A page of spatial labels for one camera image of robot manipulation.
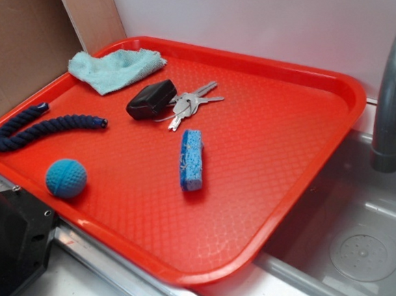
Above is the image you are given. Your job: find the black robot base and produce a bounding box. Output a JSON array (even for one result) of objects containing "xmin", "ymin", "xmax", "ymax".
[{"xmin": 0, "ymin": 188, "xmax": 57, "ymax": 296}]

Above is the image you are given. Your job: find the blue sponge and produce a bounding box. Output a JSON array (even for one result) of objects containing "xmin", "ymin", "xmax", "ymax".
[{"xmin": 179, "ymin": 129, "xmax": 203, "ymax": 191}]

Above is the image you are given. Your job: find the red plastic tray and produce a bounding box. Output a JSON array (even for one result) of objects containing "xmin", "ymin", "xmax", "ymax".
[{"xmin": 0, "ymin": 37, "xmax": 366, "ymax": 286}]

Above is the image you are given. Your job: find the silver keys bunch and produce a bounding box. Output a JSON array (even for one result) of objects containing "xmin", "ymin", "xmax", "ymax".
[{"xmin": 155, "ymin": 81, "xmax": 225, "ymax": 131}]

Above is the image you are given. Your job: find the black key fob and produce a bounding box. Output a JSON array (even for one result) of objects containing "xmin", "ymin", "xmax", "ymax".
[{"xmin": 126, "ymin": 79, "xmax": 177, "ymax": 120}]

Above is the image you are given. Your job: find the light blue cloth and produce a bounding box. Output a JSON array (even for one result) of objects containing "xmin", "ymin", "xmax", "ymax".
[{"xmin": 68, "ymin": 49, "xmax": 167, "ymax": 96}]

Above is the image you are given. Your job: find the blue dimpled ball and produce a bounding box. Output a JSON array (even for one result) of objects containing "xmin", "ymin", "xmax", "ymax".
[{"xmin": 45, "ymin": 159, "xmax": 88, "ymax": 199}]

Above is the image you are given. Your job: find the grey plastic sink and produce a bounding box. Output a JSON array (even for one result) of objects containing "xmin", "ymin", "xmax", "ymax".
[{"xmin": 256, "ymin": 131, "xmax": 396, "ymax": 296}]

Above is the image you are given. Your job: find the grey faucet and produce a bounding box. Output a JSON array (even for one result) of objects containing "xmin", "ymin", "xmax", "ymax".
[{"xmin": 370, "ymin": 37, "xmax": 396, "ymax": 173}]

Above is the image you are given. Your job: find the brown cardboard panel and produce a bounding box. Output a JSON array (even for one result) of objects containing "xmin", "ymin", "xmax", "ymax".
[{"xmin": 0, "ymin": 0, "xmax": 126, "ymax": 117}]

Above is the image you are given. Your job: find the dark blue rope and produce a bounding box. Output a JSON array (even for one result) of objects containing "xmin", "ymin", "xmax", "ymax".
[{"xmin": 0, "ymin": 97, "xmax": 110, "ymax": 152}]

